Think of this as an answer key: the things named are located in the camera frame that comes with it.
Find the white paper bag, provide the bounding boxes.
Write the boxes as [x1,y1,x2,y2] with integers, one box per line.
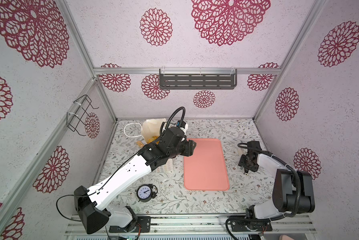
[123,117,175,175]

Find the pink tray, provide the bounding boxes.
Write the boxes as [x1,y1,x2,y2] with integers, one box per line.
[184,139,230,191]

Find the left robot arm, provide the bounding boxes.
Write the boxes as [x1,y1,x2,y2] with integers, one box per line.
[73,127,197,235]

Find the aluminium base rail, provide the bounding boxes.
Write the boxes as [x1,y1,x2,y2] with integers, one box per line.
[64,212,317,236]

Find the corn-like yellow bread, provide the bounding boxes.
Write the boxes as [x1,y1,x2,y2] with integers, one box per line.
[145,136,159,144]

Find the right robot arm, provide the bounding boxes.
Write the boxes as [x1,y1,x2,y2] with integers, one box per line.
[238,141,316,222]

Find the black wire rack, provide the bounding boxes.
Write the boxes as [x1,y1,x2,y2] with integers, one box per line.
[65,95,100,139]

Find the black alarm clock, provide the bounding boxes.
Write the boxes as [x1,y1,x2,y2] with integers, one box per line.
[136,184,158,203]

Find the grey wall shelf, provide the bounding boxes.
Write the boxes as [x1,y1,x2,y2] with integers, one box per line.
[158,69,238,90]

